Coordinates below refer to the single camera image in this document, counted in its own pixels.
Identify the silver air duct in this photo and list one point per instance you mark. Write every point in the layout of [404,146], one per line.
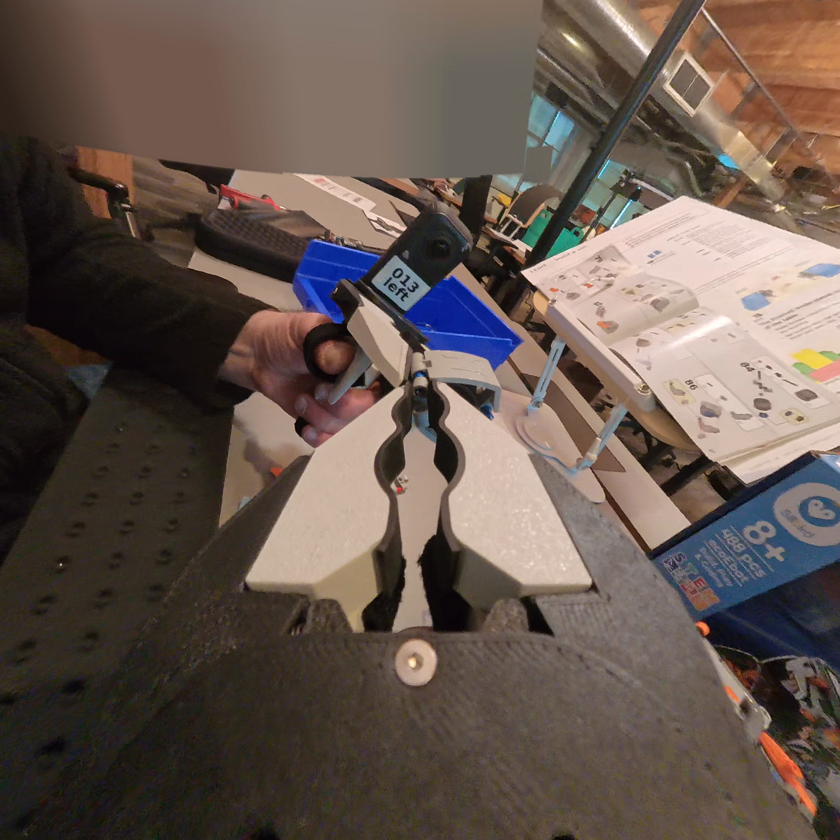
[604,26]

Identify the blue robot kit box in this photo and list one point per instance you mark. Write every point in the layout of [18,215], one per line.
[768,538]

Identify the black perforated mat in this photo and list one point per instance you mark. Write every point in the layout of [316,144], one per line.
[118,551]

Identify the blue plastic bin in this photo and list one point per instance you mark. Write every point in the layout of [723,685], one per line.
[460,322]

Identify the person's left forearm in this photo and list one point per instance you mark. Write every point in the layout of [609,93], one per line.
[131,289]

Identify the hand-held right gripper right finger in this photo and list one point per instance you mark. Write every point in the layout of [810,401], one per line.
[519,512]

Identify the instruction booklet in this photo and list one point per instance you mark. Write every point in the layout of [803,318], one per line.
[709,328]

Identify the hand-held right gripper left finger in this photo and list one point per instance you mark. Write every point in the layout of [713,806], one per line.
[328,512]

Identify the black mesh bag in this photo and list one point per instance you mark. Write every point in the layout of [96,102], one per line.
[256,243]

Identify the white book stand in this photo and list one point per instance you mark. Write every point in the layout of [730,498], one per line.
[551,433]

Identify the grey toy wheel frame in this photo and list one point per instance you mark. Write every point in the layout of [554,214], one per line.
[460,374]

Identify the black toy box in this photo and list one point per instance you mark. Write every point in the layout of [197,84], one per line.
[801,709]

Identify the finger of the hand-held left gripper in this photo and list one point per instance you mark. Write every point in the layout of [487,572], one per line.
[398,348]

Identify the black metal pole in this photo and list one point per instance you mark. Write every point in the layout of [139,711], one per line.
[617,125]

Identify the person's left hand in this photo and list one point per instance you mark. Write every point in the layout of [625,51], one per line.
[269,355]

